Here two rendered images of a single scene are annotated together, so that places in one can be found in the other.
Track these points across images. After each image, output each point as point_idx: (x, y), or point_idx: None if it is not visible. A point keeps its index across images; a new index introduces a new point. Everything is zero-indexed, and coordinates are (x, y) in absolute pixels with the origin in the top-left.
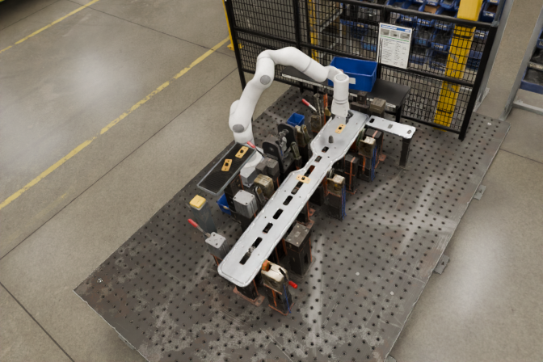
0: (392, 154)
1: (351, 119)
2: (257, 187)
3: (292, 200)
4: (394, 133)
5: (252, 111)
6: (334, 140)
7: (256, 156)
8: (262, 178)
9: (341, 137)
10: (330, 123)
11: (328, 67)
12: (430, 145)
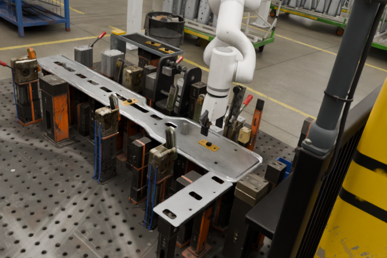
0: None
1: (226, 159)
2: (119, 59)
3: (102, 91)
4: (173, 194)
5: (216, 46)
6: (185, 135)
7: (212, 121)
8: (134, 68)
9: (188, 141)
10: (224, 140)
11: (238, 32)
12: None
